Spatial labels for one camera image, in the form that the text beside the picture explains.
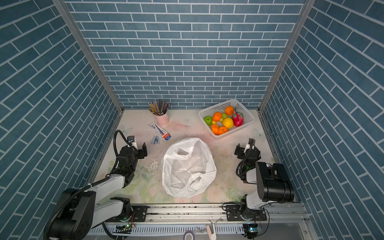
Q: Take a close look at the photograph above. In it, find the pink dragon fruit toy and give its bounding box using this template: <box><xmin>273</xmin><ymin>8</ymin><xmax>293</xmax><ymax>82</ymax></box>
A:
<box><xmin>233</xmin><ymin>112</ymin><xmax>244</xmax><ymax>127</ymax></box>

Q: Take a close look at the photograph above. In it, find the yellow mango toy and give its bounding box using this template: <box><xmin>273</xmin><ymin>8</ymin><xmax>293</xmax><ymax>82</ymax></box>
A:
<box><xmin>222</xmin><ymin>117</ymin><xmax>234</xmax><ymax>129</ymax></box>

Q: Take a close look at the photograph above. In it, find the orange persimmon toy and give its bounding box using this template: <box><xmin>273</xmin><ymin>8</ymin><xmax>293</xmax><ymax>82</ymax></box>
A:
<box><xmin>211</xmin><ymin>124</ymin><xmax>220</xmax><ymax>136</ymax></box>
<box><xmin>212</xmin><ymin>112</ymin><xmax>222</xmax><ymax>122</ymax></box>

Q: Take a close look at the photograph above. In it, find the green pear toy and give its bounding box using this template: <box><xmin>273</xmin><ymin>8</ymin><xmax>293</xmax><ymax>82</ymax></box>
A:
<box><xmin>220</xmin><ymin>113</ymin><xmax>228</xmax><ymax>122</ymax></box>

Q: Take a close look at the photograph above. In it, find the white plastic bag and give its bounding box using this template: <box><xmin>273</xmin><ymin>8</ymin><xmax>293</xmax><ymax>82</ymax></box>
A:
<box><xmin>162</xmin><ymin>138</ymin><xmax>217</xmax><ymax>198</ymax></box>

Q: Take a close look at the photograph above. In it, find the round orange toy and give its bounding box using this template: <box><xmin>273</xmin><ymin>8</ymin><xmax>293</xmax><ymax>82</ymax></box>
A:
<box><xmin>218</xmin><ymin>126</ymin><xmax>228</xmax><ymax>135</ymax></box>

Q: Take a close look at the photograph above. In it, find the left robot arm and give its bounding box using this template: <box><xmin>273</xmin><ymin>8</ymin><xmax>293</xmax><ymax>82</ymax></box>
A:
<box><xmin>44</xmin><ymin>144</ymin><xmax>148</xmax><ymax>240</ymax></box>

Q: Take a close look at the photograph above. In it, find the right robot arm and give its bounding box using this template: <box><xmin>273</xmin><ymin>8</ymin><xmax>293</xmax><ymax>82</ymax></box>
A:
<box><xmin>235</xmin><ymin>139</ymin><xmax>295</xmax><ymax>214</ymax></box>

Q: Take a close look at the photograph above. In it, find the small blue clip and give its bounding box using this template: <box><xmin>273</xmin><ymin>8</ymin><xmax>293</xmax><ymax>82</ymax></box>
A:
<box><xmin>152</xmin><ymin>136</ymin><xmax>159</xmax><ymax>145</ymax></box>

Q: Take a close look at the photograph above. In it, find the white plastic basket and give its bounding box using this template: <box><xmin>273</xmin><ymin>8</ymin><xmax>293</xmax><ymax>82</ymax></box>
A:
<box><xmin>199</xmin><ymin>99</ymin><xmax>255</xmax><ymax>140</ymax></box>

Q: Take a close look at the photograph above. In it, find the pink pencil cup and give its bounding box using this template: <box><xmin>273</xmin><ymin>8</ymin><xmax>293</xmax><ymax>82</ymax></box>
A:
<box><xmin>156</xmin><ymin>113</ymin><xmax>170</xmax><ymax>127</ymax></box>

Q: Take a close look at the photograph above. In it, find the coloured pencils bunch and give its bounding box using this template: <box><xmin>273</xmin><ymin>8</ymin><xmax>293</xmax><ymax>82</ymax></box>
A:
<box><xmin>149</xmin><ymin>99</ymin><xmax>170</xmax><ymax>116</ymax></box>

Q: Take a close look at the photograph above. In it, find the pink white clip tool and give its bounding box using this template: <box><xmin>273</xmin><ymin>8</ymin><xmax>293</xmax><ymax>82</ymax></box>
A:
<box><xmin>206</xmin><ymin>223</ymin><xmax>217</xmax><ymax>240</ymax></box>

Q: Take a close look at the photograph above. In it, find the purple tape roll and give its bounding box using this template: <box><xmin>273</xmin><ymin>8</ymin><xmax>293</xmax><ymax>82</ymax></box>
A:
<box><xmin>183</xmin><ymin>231</ymin><xmax>195</xmax><ymax>240</ymax></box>

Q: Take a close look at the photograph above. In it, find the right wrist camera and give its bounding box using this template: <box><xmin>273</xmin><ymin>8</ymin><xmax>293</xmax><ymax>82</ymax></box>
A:
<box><xmin>244</xmin><ymin>143</ymin><xmax>251</xmax><ymax>153</ymax></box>

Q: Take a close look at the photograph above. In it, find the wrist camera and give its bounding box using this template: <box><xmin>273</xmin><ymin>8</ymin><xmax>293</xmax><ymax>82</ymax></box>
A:
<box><xmin>127</xmin><ymin>136</ymin><xmax>138</xmax><ymax>149</ymax></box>
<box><xmin>244</xmin><ymin>143</ymin><xmax>251</xmax><ymax>153</ymax></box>

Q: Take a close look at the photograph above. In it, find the left black corrugated cable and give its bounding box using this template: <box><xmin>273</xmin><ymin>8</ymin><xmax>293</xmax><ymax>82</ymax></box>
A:
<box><xmin>44</xmin><ymin>129</ymin><xmax>133</xmax><ymax>240</ymax></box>

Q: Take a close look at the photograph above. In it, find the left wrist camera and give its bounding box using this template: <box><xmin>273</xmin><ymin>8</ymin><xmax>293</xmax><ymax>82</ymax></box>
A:
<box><xmin>127</xmin><ymin>136</ymin><xmax>138</xmax><ymax>149</ymax></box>

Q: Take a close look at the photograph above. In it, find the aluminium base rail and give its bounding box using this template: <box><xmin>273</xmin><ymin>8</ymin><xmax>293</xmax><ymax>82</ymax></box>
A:
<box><xmin>106</xmin><ymin>203</ymin><xmax>317</xmax><ymax>240</ymax></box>

